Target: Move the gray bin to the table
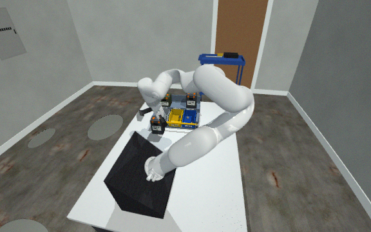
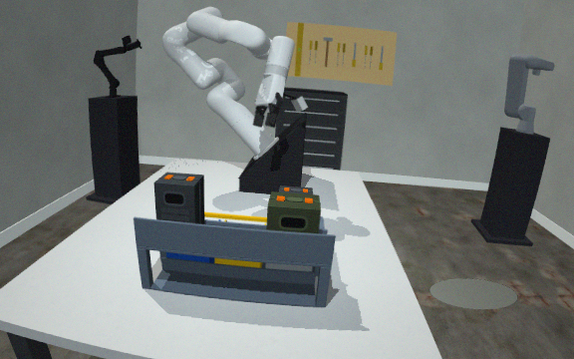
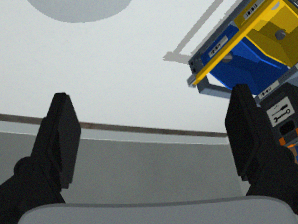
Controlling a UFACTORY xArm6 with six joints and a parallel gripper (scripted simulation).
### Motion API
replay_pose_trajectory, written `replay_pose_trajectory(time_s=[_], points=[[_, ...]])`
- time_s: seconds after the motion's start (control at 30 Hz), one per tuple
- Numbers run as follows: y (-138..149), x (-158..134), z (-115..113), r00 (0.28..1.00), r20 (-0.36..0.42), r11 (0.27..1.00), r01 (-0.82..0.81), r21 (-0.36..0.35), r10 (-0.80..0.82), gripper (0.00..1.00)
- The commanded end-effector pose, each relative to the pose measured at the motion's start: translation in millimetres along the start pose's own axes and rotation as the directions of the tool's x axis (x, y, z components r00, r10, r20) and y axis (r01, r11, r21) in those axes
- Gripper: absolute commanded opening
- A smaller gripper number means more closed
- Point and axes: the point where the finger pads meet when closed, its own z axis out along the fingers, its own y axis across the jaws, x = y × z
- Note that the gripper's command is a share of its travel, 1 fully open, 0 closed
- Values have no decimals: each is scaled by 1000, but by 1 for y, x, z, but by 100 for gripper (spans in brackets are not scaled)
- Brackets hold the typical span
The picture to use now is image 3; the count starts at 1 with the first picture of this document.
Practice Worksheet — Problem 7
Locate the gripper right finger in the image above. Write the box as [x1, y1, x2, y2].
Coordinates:
[225, 84, 298, 215]

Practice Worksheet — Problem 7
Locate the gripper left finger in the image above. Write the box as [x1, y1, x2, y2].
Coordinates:
[0, 92, 81, 224]

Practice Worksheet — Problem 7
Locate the yellow open bin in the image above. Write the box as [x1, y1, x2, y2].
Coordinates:
[234, 0, 298, 67]

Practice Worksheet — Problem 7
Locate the blue open bin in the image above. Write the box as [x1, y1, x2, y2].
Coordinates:
[201, 25, 289, 96]

